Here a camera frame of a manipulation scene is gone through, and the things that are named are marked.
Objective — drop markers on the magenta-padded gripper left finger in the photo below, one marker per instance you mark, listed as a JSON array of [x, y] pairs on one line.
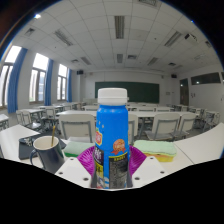
[[86, 161]]

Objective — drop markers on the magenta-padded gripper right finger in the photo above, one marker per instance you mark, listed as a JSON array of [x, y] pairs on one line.
[[137, 160]]

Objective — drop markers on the blue drink bottle white cap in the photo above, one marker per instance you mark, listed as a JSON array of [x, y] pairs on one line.
[[111, 133]]

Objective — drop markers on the yellow sponge with green top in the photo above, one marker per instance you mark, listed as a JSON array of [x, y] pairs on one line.
[[156, 150]]

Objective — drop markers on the group of classroom chairs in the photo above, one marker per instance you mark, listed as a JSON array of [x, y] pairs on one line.
[[76, 128]]

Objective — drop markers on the dark blue mug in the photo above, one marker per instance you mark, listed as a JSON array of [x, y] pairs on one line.
[[50, 158]]

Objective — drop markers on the wooden stir stick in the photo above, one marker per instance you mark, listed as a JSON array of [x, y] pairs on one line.
[[53, 135]]

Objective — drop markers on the group of classroom desks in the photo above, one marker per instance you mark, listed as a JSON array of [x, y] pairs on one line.
[[150, 114]]

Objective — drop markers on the green chalkboard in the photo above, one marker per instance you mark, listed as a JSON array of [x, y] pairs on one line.
[[140, 91]]

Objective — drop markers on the blue curtain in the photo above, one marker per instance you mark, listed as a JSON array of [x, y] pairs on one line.
[[69, 86], [15, 83], [48, 83]]

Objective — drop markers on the large classroom window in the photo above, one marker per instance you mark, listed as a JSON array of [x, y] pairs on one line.
[[6, 76], [37, 80], [61, 83]]

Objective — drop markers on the dark classroom door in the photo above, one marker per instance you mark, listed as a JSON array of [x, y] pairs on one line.
[[184, 92]]

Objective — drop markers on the group of ceiling lights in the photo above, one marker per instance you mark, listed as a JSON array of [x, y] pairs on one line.
[[119, 25]]

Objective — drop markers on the black wall speaker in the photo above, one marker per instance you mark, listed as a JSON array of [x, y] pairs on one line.
[[174, 76], [80, 71]]

